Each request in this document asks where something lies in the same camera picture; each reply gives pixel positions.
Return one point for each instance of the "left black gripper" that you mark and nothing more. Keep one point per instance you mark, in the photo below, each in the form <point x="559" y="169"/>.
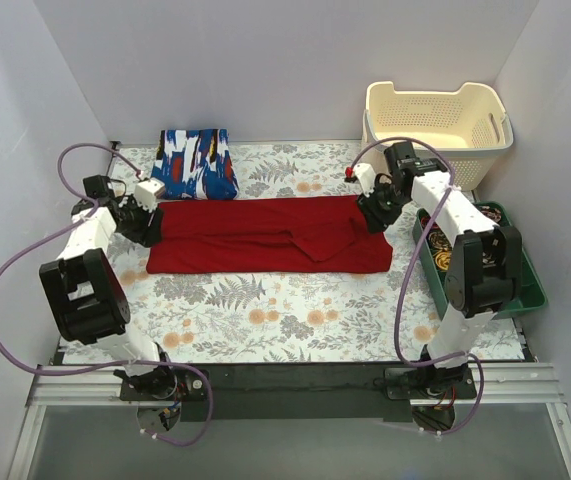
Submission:
<point x="150" y="228"/>

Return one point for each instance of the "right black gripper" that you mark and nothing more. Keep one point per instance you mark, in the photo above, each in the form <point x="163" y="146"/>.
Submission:
<point x="371" y="214"/>

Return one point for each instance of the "red garment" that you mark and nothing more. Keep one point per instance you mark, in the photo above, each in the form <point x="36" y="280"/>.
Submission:
<point x="325" y="234"/>

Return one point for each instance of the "blue patterned trousers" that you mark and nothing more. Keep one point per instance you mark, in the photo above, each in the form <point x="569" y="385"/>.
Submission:
<point x="195" y="165"/>

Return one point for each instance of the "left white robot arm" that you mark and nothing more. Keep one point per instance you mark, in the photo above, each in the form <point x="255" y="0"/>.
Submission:
<point x="84" y="294"/>

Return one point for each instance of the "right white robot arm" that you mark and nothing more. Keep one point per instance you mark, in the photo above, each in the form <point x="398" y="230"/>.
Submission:
<point x="485" y="269"/>

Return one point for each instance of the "cream plastic laundry basket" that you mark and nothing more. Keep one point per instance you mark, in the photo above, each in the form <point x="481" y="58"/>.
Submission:
<point x="470" y="126"/>

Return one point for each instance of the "dark brown rolled belt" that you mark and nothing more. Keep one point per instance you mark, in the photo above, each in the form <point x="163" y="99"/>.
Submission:
<point x="438" y="241"/>

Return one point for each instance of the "green compartment tray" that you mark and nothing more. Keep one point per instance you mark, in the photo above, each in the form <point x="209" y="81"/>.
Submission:
<point x="532" y="296"/>

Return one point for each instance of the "yellow rolled belt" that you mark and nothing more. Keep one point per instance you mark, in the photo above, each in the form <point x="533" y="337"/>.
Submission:
<point x="442" y="259"/>

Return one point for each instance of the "brown patterned rolled belt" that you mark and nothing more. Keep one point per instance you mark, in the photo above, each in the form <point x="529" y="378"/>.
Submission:
<point x="492" y="213"/>

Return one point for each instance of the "floral table mat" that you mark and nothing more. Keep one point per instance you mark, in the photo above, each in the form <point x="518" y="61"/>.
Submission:
<point x="282" y="317"/>

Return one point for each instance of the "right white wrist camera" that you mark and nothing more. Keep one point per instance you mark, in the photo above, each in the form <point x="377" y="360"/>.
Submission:
<point x="363" y="174"/>

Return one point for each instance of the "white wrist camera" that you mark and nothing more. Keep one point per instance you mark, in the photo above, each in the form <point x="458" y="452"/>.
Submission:
<point x="363" y="174"/>
<point x="147" y="194"/>

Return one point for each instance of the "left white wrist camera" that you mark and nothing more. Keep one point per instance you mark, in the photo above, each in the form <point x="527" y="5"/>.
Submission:
<point x="147" y="194"/>

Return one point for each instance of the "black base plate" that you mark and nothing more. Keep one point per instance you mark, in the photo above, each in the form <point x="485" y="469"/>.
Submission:
<point x="295" y="391"/>

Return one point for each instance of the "aluminium rail frame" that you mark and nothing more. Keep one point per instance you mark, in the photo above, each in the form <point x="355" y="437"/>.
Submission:
<point x="505" y="383"/>

